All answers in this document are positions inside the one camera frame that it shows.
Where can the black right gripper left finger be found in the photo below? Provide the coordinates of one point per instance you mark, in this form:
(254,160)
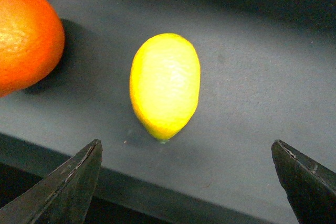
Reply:
(64,196)

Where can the orange behind left finger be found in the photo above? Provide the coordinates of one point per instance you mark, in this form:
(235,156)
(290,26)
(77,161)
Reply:
(32,43)

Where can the yellow lemon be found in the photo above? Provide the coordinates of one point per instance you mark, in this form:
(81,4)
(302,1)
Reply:
(164,84)

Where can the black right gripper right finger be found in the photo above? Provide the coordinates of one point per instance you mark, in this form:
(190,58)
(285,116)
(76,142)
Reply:
(310,186)

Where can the black front shelf tray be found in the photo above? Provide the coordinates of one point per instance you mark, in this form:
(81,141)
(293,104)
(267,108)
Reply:
(261,80)

